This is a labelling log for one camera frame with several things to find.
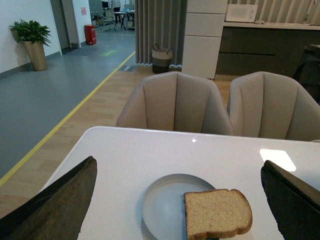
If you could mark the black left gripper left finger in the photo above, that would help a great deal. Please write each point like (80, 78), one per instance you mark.
(58, 211)

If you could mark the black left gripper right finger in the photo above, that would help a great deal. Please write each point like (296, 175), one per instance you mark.
(294, 204)

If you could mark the slice of toast bread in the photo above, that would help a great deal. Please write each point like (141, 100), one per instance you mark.
(216, 214)

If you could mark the light blue round plate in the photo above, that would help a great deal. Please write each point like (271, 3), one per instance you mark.
(163, 208)

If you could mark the beige right armchair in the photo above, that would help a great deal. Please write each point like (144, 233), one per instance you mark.
(272, 106)

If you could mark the beige armchair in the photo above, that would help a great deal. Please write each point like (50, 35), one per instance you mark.
(175, 101)
(272, 106)

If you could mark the beige left armchair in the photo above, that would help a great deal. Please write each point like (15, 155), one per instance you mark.
(175, 101)

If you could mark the dark grey kitchen counter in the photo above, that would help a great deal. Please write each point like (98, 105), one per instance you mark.
(245, 50)

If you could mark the potted green plant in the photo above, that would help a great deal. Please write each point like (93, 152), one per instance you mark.
(34, 36)

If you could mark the red fire extinguisher box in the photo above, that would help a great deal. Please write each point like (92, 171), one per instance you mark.
(90, 34)

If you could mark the woven laundry basket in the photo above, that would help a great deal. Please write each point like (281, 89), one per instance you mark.
(161, 59)

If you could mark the white drawer cabinet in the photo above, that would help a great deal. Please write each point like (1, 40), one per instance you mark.
(202, 37)

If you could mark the grey pleated curtain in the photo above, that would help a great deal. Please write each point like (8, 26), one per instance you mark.
(161, 22)

